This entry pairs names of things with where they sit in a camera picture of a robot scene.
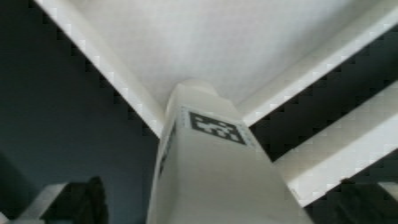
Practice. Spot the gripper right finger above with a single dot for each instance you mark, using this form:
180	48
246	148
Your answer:
391	188

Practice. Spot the white U-shaped fence wall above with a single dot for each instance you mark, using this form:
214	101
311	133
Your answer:
345	148

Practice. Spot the white desk top tray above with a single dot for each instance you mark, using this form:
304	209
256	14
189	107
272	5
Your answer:
255	45

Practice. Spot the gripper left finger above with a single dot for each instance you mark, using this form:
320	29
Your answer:
32	215

